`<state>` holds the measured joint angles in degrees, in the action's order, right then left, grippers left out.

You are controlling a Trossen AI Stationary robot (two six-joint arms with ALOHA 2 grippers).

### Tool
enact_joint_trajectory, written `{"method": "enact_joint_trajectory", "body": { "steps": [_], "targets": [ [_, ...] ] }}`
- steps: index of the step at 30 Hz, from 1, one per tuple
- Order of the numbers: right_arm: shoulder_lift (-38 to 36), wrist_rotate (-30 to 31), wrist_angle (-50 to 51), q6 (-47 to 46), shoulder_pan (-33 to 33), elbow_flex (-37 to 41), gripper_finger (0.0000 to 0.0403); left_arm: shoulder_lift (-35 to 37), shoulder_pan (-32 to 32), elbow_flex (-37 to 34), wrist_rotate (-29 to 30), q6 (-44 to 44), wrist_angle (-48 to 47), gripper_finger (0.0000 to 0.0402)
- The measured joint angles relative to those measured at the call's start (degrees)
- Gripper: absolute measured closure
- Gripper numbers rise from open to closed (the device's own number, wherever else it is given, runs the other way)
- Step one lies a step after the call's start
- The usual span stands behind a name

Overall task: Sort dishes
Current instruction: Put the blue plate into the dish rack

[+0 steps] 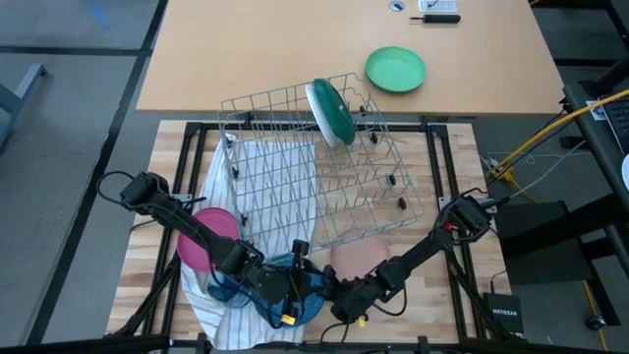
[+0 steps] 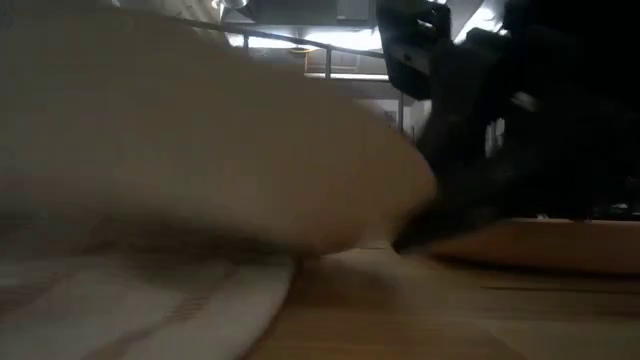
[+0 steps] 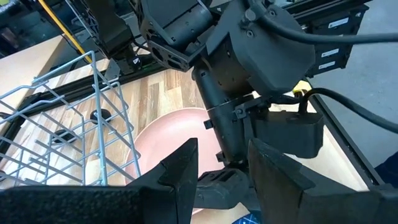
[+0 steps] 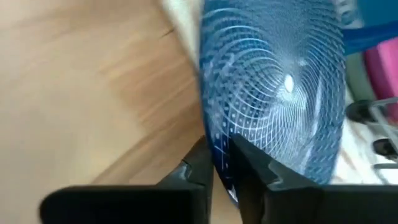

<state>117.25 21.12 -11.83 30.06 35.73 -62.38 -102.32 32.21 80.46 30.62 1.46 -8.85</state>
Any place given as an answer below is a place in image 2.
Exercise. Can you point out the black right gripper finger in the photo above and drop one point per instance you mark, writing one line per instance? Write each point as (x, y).
(440, 225)

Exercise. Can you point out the white striped dish cloth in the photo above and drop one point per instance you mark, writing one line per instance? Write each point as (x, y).
(125, 310)

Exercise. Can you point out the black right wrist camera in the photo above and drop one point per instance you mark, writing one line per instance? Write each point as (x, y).
(410, 45)

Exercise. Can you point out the salmon orange plate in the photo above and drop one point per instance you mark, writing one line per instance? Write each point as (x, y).
(200, 140)

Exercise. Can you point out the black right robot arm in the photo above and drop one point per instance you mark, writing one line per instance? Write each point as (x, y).
(575, 35)

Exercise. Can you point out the long ceiling light strip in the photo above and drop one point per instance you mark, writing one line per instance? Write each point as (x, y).
(350, 76)

